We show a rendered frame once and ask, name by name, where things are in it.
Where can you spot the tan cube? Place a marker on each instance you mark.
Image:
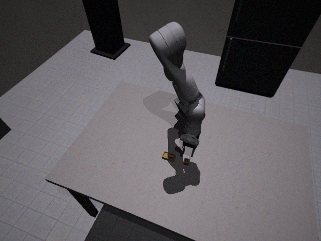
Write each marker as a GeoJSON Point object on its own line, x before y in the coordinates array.
{"type": "Point", "coordinates": [186, 161]}
{"type": "Point", "coordinates": [171, 155]}

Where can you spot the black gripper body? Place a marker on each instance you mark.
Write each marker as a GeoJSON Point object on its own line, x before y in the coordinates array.
{"type": "Point", "coordinates": [190, 137]}

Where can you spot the tan rectangular tray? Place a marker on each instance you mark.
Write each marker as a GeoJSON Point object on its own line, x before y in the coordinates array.
{"type": "Point", "coordinates": [166, 156]}

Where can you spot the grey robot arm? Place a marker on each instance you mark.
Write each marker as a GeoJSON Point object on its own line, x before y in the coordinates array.
{"type": "Point", "coordinates": [169, 43]}

